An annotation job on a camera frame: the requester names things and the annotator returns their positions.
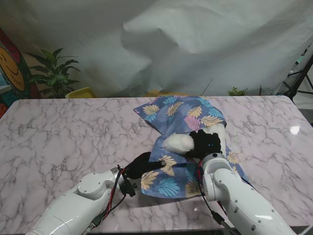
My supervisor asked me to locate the mustard yellow fabric item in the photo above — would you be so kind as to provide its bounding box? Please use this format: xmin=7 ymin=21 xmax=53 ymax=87
xmin=144 ymin=89 xmax=191 ymax=96

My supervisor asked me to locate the blue leaf print pillowcase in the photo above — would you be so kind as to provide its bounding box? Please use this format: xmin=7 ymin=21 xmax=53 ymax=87
xmin=133 ymin=95 xmax=250 ymax=199

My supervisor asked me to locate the red black left arm cable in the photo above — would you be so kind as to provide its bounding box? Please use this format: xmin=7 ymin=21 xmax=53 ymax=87
xmin=85 ymin=166 xmax=136 ymax=232

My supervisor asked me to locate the large green potted plant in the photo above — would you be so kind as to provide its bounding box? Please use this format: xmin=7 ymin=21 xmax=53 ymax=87
xmin=24 ymin=48 xmax=81 ymax=99

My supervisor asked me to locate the black tripod stand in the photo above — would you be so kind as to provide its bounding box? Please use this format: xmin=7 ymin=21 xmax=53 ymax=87
xmin=281 ymin=44 xmax=313 ymax=101

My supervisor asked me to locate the yellow plastic chair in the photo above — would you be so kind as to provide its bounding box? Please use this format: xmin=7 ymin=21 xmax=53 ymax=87
xmin=65 ymin=87 xmax=96 ymax=99

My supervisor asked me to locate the red black right arm cable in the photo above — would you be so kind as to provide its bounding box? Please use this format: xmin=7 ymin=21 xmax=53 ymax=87
xmin=197 ymin=160 xmax=235 ymax=232

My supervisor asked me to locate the colourful smiley painted board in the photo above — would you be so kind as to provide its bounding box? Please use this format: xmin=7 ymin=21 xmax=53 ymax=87
xmin=0 ymin=26 xmax=41 ymax=118

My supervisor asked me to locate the white backdrop sheet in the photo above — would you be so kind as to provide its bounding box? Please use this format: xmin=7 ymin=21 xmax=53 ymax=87
xmin=0 ymin=0 xmax=313 ymax=97

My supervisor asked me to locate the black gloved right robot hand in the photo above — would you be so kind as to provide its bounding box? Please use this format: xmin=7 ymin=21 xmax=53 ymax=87
xmin=185 ymin=129 xmax=223 ymax=159

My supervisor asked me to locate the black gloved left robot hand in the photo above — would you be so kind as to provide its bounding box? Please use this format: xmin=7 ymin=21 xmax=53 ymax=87
xmin=124 ymin=151 xmax=166 ymax=180

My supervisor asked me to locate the red black arm cable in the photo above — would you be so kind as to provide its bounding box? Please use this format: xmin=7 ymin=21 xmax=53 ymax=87
xmin=197 ymin=160 xmax=235 ymax=232
xmin=85 ymin=166 xmax=136 ymax=232

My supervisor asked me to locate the small green plant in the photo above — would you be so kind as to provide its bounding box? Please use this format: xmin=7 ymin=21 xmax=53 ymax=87
xmin=226 ymin=86 xmax=249 ymax=96

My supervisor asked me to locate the white pillow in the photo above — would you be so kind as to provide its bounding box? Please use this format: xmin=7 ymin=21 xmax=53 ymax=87
xmin=162 ymin=123 xmax=227 ymax=156

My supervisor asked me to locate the thin brown stick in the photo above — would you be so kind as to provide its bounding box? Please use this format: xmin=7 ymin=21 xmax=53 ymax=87
xmin=201 ymin=78 xmax=213 ymax=96

